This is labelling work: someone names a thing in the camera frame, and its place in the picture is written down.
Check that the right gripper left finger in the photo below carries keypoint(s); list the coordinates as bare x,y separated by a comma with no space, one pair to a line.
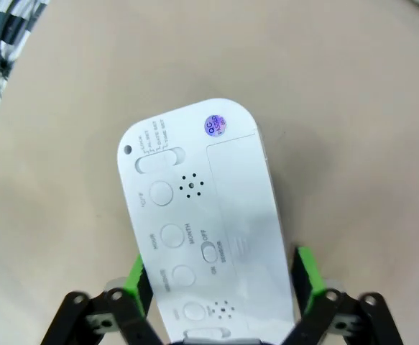
133,284

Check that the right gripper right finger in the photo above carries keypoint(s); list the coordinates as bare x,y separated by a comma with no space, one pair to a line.
309,280

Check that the white unwrapped digital clock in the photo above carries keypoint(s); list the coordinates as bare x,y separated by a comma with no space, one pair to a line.
202,201

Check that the black flat mounting plate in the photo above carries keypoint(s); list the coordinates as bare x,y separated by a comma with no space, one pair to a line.
6,28

